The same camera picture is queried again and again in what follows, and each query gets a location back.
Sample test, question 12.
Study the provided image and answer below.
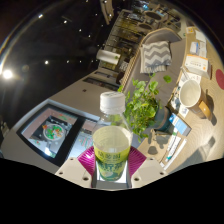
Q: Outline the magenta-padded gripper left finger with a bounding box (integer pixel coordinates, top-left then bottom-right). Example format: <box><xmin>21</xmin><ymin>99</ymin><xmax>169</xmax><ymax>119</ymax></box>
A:
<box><xmin>54</xmin><ymin>145</ymin><xmax>98</xmax><ymax>189</ymax></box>

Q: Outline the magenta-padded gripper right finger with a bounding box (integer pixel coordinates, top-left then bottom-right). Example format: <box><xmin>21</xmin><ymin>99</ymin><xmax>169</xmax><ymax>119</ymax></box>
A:
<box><xmin>126</xmin><ymin>145</ymin><xmax>169</xmax><ymax>189</ymax></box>

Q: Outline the clear green-labelled drink bottle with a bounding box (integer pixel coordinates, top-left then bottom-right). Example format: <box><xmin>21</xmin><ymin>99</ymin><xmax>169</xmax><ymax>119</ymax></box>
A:
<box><xmin>92</xmin><ymin>91</ymin><xmax>133</xmax><ymax>183</ymax></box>

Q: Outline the window with holiday stickers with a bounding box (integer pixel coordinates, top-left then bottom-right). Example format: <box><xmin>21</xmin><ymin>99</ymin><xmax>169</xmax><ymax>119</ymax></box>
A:
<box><xmin>16</xmin><ymin>103</ymin><xmax>96</xmax><ymax>168</ymax></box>

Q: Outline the small blue-white box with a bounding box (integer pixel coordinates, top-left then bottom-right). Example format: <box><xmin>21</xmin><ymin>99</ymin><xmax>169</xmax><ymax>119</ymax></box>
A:
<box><xmin>168</xmin><ymin>112</ymin><xmax>192</xmax><ymax>136</ymax></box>

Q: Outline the green potted plant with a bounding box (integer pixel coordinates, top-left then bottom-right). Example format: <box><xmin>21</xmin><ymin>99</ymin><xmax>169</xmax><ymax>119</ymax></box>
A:
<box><xmin>117</xmin><ymin>73</ymin><xmax>175</xmax><ymax>143</ymax></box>

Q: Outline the tan ceramic mug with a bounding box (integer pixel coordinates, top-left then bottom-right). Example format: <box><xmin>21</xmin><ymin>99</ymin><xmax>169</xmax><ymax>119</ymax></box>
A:
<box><xmin>178</xmin><ymin>79</ymin><xmax>213</xmax><ymax>120</ymax></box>

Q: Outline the grey chevron cushion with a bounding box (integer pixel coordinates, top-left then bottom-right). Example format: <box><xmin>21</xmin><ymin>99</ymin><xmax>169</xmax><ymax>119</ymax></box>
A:
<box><xmin>139</xmin><ymin>40</ymin><xmax>173</xmax><ymax>75</ymax></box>

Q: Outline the white rectangular box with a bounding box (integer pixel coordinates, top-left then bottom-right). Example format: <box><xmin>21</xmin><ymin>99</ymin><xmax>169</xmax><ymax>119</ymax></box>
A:
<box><xmin>184</xmin><ymin>53</ymin><xmax>211</xmax><ymax>80</ymax></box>

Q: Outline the group of ceiling lights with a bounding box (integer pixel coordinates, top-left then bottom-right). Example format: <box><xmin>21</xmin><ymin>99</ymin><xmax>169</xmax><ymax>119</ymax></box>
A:
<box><xmin>0</xmin><ymin>0</ymin><xmax>113</xmax><ymax>81</ymax></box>

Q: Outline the white leaflet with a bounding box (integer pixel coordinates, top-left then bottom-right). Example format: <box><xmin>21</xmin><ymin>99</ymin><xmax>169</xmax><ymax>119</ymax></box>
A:
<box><xmin>198</xmin><ymin>41</ymin><xmax>208</xmax><ymax>58</ymax></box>

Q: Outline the white paper napkin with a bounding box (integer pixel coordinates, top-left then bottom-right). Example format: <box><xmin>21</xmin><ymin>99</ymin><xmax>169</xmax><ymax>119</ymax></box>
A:
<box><xmin>194</xmin><ymin>29</ymin><xmax>208</xmax><ymax>43</ymax></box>

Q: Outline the yellow square card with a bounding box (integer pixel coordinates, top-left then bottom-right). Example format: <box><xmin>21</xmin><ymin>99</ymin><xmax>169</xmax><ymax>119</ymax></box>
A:
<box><xmin>185</xmin><ymin>26</ymin><xmax>198</xmax><ymax>35</ymax></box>

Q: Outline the group of dining chairs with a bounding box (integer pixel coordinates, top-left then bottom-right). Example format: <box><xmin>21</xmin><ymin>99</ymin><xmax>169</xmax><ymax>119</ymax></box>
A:
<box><xmin>141</xmin><ymin>2</ymin><xmax>183</xmax><ymax>32</ymax></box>

